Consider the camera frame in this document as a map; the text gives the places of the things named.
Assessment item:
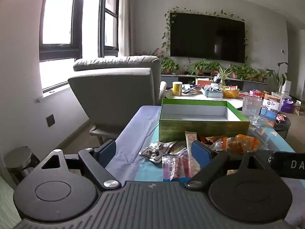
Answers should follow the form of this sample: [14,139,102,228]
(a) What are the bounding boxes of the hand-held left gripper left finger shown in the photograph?
[36,139,120,192]

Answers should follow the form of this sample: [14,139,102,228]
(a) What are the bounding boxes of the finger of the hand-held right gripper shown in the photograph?
[257,149,274,165]

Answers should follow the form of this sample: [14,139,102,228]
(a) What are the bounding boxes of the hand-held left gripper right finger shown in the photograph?
[186,140,271,189]

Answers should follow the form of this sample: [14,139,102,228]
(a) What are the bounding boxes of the long white snack packet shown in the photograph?
[185,131,199,159]

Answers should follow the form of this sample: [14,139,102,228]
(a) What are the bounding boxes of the brown yellow snack packet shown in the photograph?
[171,142,188,153]

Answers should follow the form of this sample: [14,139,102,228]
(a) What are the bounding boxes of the green cardboard box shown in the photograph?
[158,98,250,143]

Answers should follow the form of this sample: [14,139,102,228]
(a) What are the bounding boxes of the orange pastry packet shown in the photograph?
[226,134,261,153]

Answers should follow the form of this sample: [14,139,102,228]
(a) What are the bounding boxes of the clear red printed snack packet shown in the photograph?
[162,153,191,180]

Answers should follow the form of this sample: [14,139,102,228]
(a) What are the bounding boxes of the red snack wrapper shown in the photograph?
[276,113,289,124]

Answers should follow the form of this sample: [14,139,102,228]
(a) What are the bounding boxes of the clear glass mug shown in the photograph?
[242,95,268,124]

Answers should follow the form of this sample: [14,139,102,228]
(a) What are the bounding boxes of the white blue carton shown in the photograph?
[262,94,289,128]

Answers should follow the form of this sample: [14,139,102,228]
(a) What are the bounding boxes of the purple bag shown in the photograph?
[280,98,295,114]

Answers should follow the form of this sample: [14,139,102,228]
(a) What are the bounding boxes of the grey blue storage tray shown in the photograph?
[201,85,224,99]

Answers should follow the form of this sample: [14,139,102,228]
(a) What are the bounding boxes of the grey armchair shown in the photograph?
[67,55,162,146]

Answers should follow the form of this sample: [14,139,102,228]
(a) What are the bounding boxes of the dark serving tray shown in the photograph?
[182,85,202,96]

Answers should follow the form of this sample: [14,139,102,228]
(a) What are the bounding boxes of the pink cardboard box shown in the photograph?
[249,89,270,98]

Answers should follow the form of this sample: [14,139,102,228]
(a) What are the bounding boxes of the yellow woven basket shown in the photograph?
[222,86,240,99]

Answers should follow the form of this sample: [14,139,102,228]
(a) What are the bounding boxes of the yellow can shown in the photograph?
[172,81,183,97]

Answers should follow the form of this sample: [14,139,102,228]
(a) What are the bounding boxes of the orange box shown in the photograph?
[195,77,212,86]

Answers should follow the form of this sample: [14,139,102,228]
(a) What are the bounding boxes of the tall leafy plant white pot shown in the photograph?
[266,62,291,93]

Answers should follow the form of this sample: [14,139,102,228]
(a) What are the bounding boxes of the cream plush cushion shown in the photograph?
[158,81,168,99]

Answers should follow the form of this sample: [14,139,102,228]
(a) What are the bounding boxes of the spider plant in vase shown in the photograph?
[213,68,233,86]

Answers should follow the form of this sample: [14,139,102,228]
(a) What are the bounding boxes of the green potted plant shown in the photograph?
[161,57,179,74]
[187,61,222,75]
[229,63,258,80]
[257,69,268,83]

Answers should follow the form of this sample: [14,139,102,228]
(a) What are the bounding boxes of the red flower arrangement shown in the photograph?
[149,48,165,59]

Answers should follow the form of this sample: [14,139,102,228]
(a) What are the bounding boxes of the pale green textured cushion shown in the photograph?
[0,175,23,229]

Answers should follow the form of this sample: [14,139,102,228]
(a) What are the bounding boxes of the black framed window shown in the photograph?
[100,0,120,58]
[39,0,84,93]

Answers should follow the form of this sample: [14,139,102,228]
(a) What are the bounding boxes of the black wall television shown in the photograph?
[170,13,246,64]

